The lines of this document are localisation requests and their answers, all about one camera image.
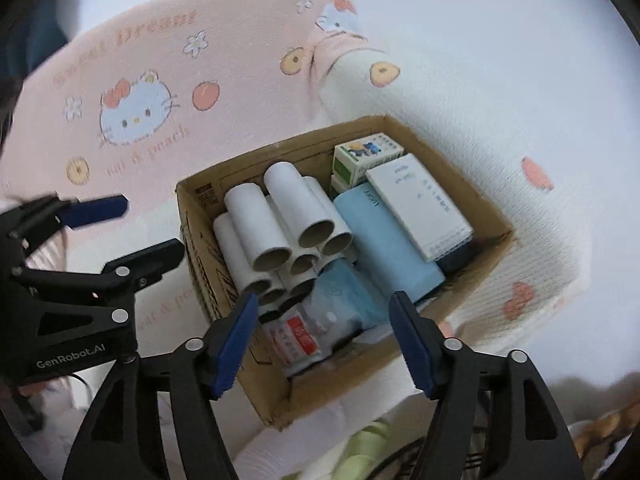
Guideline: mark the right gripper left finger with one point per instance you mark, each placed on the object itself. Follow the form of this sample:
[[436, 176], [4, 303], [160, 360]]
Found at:
[[120, 436]]

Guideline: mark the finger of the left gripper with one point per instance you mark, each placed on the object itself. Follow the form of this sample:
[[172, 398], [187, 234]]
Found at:
[[147, 266], [77, 214]]

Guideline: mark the white red sachet packet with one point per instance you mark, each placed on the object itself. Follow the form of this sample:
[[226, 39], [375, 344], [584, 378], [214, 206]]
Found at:
[[293, 342]]

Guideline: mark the large white cardboard tube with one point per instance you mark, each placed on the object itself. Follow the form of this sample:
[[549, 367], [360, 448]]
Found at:
[[300, 209]]

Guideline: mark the light blue tissue pack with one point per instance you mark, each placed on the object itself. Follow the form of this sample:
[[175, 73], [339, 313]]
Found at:
[[343, 302]]

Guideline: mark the small white cardboard tube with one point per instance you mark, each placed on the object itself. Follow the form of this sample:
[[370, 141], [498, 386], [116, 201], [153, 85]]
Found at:
[[301, 259]]

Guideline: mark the pink floral fabric pouch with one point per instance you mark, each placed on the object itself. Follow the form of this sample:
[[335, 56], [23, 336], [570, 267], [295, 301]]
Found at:
[[51, 255]]

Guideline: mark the pink cat print blanket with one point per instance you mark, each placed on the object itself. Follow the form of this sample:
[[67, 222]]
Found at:
[[172, 87]]

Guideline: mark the light blue book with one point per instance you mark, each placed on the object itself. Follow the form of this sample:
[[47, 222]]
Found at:
[[386, 253]]

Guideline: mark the white spiral notebook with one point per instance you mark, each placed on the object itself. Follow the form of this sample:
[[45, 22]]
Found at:
[[429, 216]]

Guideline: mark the white green cartoon box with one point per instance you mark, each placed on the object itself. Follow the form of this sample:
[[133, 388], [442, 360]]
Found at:
[[352, 159]]

